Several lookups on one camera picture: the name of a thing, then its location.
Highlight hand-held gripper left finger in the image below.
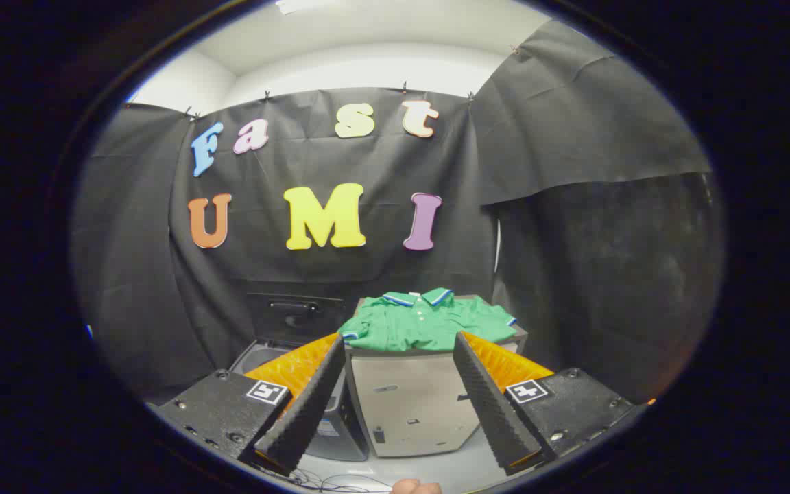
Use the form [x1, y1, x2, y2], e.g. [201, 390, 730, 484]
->
[155, 333, 346, 478]

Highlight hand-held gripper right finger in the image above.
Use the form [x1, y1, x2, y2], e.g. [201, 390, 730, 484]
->
[453, 331, 646, 477]

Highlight grey washing machine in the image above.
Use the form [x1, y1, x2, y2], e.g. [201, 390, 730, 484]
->
[229, 338, 370, 462]

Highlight green polo shirt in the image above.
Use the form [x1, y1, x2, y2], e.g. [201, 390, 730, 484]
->
[337, 287, 518, 352]

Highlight grey cabinet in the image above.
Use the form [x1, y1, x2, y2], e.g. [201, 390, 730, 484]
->
[345, 295, 529, 459]

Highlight thin black cables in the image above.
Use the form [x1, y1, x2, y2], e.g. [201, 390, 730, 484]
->
[285, 467, 396, 493]

